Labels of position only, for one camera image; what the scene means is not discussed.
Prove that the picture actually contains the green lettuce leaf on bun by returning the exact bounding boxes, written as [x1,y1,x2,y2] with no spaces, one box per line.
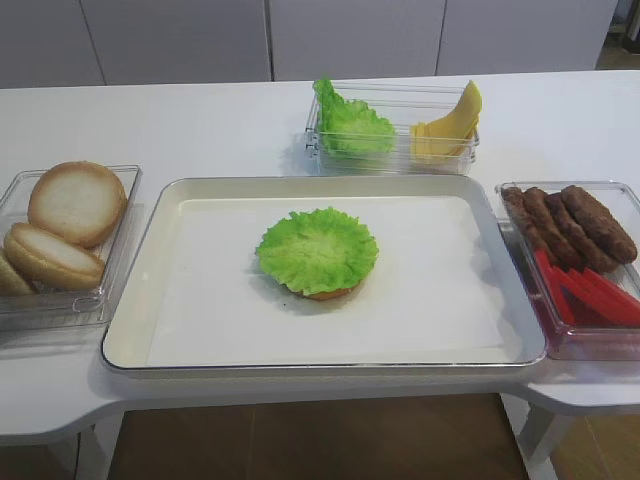
[256,207,379,297]

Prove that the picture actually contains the green lettuce leaves in container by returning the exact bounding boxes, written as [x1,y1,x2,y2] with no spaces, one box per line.
[313,78,396,157]

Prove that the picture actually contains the clear lettuce cheese container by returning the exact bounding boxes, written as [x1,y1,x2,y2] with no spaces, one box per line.
[305,82,479,175]

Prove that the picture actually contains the yellow cheese slices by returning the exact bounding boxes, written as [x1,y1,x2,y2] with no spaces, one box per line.
[410,80,483,163]

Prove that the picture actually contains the bottom burger bun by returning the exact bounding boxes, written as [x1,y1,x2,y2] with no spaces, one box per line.
[293,284,358,301]

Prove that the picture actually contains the white metal baking tray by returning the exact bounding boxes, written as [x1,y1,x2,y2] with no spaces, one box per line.
[102,175,546,373]

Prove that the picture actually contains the white parchment paper sheet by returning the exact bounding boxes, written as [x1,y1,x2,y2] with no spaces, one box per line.
[148,197,507,366]

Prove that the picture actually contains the large upright bun half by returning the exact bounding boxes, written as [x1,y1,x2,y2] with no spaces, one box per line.
[27,161,127,249]

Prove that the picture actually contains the brown meat patties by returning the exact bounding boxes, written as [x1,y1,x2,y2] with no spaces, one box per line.
[500,184,638,273]

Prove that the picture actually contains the clear patty tomato container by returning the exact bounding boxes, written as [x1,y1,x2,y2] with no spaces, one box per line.
[496,182,639,360]

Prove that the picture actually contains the clear bun container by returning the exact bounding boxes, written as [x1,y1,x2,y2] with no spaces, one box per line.
[1,165,142,332]

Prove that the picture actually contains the red tomato slices stack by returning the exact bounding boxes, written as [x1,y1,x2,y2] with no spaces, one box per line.
[534,250,639,329]

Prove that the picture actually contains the middle bun half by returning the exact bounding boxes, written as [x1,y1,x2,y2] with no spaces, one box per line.
[3,222,105,291]

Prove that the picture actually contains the leftmost bun half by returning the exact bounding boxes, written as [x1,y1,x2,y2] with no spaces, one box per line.
[0,249,36,297]

